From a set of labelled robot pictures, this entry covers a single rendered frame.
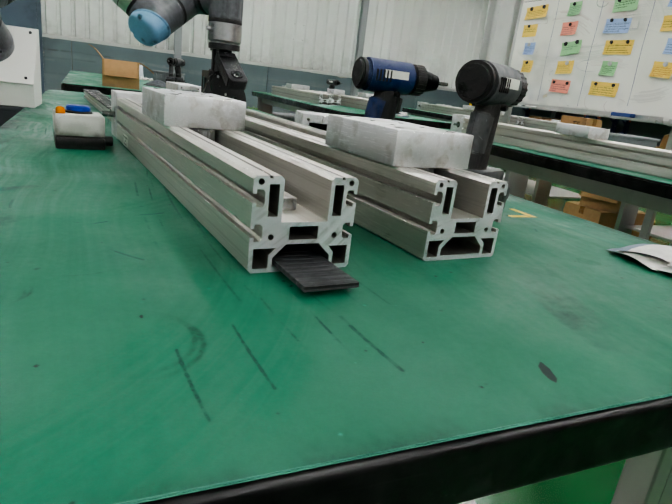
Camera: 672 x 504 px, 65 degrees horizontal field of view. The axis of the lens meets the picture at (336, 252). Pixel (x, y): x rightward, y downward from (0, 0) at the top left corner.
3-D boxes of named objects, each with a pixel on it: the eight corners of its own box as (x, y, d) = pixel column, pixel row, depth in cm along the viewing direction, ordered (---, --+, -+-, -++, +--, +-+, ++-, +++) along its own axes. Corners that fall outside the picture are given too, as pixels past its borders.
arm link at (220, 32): (246, 26, 119) (211, 19, 115) (245, 47, 120) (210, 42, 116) (236, 27, 125) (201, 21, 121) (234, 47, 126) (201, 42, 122)
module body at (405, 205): (206, 144, 120) (208, 105, 117) (248, 146, 125) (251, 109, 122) (422, 261, 54) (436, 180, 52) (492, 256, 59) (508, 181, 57)
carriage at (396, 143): (322, 164, 71) (328, 113, 69) (389, 167, 77) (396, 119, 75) (388, 191, 58) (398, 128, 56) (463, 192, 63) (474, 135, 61)
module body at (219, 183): (117, 139, 110) (116, 97, 108) (166, 142, 115) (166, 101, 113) (247, 273, 45) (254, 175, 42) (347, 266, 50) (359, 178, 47)
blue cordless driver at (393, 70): (337, 169, 107) (351, 55, 100) (421, 174, 114) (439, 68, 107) (352, 177, 100) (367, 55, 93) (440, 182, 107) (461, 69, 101)
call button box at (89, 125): (53, 141, 98) (52, 106, 96) (110, 144, 103) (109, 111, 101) (55, 148, 91) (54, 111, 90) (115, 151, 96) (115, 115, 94)
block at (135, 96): (99, 132, 117) (99, 88, 114) (157, 136, 123) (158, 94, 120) (104, 138, 109) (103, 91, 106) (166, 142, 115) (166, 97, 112)
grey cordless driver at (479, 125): (425, 208, 80) (451, 56, 73) (480, 197, 95) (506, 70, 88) (471, 221, 75) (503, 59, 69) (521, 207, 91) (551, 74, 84)
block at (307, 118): (282, 149, 127) (285, 108, 124) (328, 153, 130) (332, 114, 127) (288, 155, 118) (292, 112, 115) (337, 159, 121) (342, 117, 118)
